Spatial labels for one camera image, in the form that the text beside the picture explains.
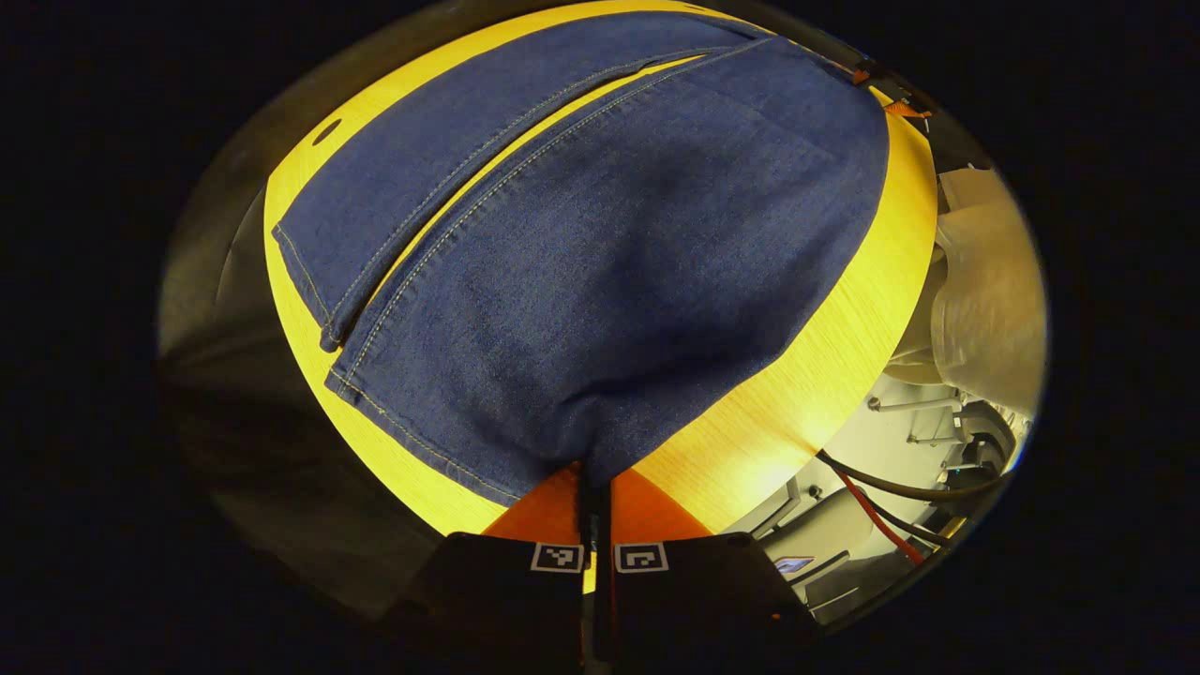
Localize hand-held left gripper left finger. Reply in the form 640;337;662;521
380;462;593;675

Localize thin black cable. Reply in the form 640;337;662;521
867;504;957;550

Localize grey metal chair base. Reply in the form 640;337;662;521
867;392;1018;474

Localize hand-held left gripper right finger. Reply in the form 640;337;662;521
600;467;818;675

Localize black backdrop cloth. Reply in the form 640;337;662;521
157;187;451;624

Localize thick black cable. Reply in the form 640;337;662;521
814;448;1009;503

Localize red cable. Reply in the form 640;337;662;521
834;469;927;566

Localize blue denim jeans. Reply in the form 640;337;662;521
272;11;892;507

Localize person's white clothing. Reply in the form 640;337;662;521
886;167;1047;423

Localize grey metal frame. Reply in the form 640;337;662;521
720;473;938;624

